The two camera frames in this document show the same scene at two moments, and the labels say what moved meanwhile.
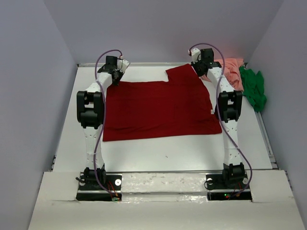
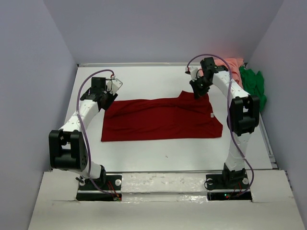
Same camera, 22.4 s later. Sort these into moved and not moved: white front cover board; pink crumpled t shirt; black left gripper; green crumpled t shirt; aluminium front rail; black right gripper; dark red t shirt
Moved: black right gripper; black left gripper; dark red t shirt
Not moved: aluminium front rail; white front cover board; pink crumpled t shirt; green crumpled t shirt
